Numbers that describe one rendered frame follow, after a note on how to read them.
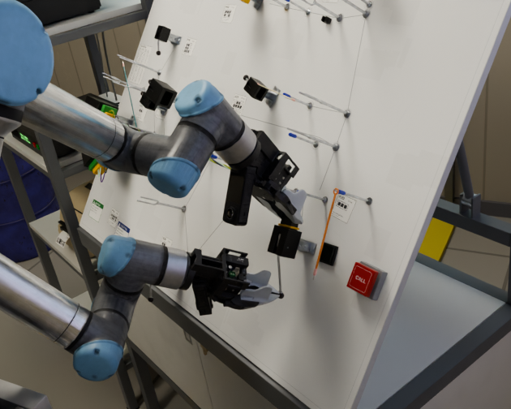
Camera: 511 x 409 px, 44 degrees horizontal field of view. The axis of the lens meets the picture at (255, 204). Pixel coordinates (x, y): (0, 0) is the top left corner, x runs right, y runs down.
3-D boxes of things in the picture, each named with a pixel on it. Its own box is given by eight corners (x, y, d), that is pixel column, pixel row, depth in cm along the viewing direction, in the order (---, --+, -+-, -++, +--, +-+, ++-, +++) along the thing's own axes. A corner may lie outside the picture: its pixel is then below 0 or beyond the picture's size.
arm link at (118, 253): (95, 259, 118) (109, 222, 115) (151, 270, 123) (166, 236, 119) (94, 286, 112) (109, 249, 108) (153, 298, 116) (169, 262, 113)
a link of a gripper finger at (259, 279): (289, 282, 125) (247, 273, 122) (276, 298, 129) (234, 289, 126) (288, 269, 127) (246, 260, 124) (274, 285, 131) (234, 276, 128)
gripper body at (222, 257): (253, 286, 118) (193, 273, 113) (234, 308, 124) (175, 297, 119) (251, 252, 123) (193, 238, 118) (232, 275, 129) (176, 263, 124)
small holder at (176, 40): (165, 59, 184) (148, 51, 180) (174, 32, 184) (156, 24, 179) (173, 61, 181) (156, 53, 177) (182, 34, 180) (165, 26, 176)
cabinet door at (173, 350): (216, 424, 184) (189, 318, 165) (127, 337, 224) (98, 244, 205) (221, 419, 185) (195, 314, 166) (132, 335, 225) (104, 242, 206)
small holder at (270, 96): (264, 75, 152) (242, 64, 147) (283, 92, 146) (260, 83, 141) (254, 91, 153) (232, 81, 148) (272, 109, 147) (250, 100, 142)
